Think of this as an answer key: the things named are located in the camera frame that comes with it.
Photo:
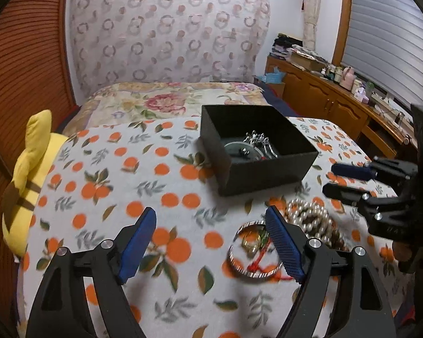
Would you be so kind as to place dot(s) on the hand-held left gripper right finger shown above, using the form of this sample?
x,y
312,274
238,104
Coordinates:
x,y
285,243

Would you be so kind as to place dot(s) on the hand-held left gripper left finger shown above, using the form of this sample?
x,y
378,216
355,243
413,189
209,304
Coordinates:
x,y
137,246

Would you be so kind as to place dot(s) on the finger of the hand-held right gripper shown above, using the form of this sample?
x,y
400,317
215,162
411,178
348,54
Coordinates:
x,y
345,190
352,171

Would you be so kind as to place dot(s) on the silver bangle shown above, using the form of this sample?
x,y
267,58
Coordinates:
x,y
253,275

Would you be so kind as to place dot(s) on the black jewelry box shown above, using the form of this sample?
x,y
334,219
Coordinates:
x,y
268,176

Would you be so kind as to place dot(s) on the person's right hand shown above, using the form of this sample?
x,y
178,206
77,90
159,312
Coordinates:
x,y
403,253

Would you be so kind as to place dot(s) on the pink tissue box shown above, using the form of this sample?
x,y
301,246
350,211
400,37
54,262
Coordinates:
x,y
362,95

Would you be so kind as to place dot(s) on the white power strip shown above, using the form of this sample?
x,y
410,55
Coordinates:
x,y
382,100

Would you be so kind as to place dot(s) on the wooden cabinet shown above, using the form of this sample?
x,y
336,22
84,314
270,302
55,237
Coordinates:
x,y
324,98

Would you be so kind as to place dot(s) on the orange fruit print blanket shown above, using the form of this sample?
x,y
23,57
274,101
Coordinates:
x,y
127,169

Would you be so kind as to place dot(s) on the pink kettle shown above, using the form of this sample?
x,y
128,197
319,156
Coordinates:
x,y
348,77

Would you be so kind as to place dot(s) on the dark blue bed sheet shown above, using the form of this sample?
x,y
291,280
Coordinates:
x,y
278,105

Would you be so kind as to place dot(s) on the group of small bottles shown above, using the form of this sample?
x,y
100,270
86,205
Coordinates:
x,y
332,74

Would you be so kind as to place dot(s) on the grey jade bangle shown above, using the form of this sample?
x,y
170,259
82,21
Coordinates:
x,y
232,148

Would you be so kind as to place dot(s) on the small brown cardboard box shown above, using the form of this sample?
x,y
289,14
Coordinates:
x,y
276,89

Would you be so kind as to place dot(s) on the blue plastic bag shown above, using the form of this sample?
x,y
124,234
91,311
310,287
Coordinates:
x,y
272,76

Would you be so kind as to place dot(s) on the patterned folded cloth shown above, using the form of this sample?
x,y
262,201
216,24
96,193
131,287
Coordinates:
x,y
308,52

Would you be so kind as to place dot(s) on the yellow plush toy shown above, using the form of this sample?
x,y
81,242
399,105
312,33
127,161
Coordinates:
x,y
24,169

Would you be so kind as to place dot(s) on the grey window blind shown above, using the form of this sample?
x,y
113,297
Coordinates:
x,y
391,35

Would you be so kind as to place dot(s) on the stack of folded clothes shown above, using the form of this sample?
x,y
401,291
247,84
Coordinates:
x,y
282,47

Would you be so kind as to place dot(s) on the floral bed blanket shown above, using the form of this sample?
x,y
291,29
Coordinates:
x,y
162,102

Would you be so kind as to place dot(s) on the white tied curtain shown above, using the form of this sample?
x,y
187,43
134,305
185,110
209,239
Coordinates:
x,y
310,14

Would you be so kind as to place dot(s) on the wooden louvered wardrobe door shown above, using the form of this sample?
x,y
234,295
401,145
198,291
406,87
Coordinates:
x,y
21,77

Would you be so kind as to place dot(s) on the circle pattern curtain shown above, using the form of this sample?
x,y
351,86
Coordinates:
x,y
162,28

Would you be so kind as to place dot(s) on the wooden window frame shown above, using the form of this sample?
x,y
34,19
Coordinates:
x,y
343,17

